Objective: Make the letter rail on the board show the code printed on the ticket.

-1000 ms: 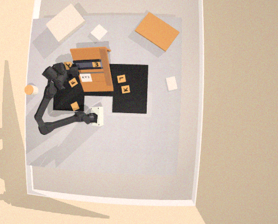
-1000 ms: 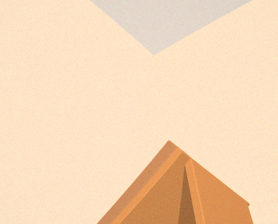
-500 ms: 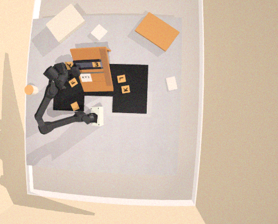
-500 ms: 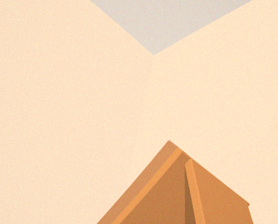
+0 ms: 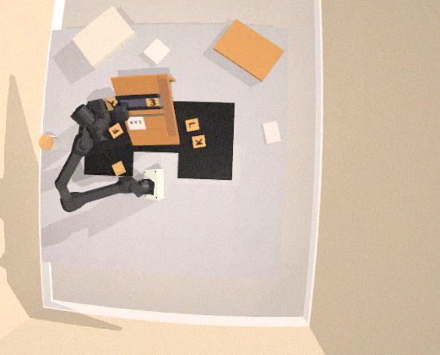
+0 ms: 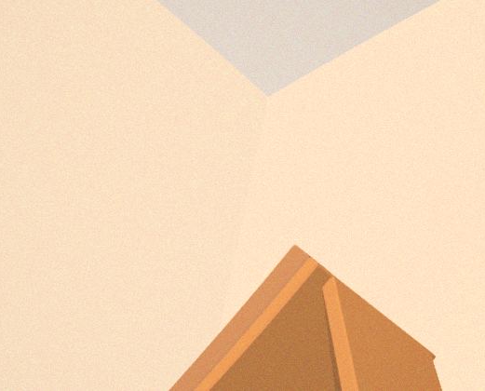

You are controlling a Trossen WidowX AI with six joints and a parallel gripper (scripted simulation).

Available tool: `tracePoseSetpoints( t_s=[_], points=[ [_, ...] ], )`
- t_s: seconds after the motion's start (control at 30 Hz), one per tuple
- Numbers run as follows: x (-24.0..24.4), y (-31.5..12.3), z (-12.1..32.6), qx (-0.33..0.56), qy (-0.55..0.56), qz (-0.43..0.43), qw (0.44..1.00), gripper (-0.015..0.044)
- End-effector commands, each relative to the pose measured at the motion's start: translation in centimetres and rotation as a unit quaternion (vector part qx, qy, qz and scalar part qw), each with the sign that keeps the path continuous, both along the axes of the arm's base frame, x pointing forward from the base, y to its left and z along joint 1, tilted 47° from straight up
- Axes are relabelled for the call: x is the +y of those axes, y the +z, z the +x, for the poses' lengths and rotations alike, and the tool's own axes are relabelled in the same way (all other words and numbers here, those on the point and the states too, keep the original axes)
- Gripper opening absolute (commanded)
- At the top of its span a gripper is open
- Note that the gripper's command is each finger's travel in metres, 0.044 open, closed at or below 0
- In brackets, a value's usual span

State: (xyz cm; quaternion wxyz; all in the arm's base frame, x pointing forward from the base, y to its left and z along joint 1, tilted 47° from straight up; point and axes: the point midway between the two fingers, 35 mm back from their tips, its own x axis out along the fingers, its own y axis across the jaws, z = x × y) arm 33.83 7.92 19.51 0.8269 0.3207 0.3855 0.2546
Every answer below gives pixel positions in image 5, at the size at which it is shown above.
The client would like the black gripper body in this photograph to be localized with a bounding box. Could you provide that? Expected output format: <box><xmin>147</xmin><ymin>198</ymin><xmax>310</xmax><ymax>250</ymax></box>
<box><xmin>94</xmin><ymin>106</ymin><xmax>130</xmax><ymax>129</ymax></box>

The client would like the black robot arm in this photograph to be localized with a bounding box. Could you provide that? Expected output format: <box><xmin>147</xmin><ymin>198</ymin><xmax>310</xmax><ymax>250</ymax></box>
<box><xmin>55</xmin><ymin>99</ymin><xmax>155</xmax><ymax>212</ymax></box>

